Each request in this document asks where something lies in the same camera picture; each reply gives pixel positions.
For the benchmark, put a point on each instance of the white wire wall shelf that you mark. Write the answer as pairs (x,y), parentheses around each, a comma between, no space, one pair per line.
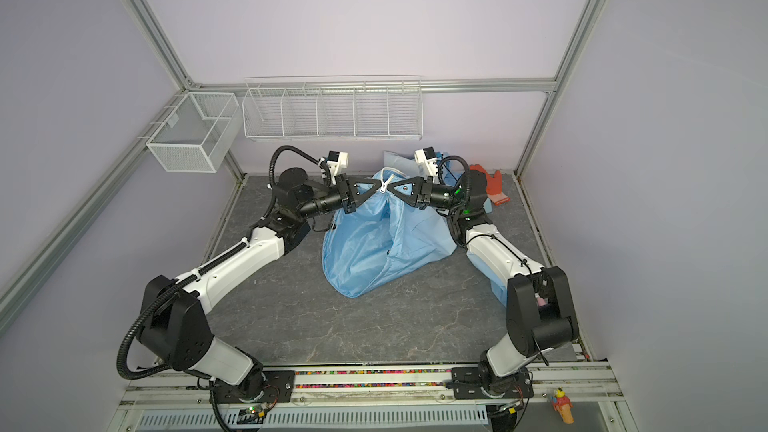
(325,107)

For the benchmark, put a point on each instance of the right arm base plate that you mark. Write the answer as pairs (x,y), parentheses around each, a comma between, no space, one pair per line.
(468,383)

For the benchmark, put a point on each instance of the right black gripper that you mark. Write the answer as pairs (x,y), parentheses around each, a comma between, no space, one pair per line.
(425,194)

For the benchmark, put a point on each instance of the white mesh box basket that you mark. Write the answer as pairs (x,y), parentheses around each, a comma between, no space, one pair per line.
(197,133)

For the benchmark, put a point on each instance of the small toy figure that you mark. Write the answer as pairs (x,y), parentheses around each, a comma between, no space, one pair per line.
(563,406)

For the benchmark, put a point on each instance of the light blue zip jacket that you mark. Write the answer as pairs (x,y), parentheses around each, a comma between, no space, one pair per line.
(383,240)

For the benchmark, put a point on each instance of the white ventilation grille strip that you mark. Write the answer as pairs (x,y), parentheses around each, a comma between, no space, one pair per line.
(330,418)

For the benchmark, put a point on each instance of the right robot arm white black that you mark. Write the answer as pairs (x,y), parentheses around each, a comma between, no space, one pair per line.
(540,313)

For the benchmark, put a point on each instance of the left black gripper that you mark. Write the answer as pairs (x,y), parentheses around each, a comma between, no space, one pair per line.
(355,201)

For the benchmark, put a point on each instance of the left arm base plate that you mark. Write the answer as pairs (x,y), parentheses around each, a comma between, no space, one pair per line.
(271,386)

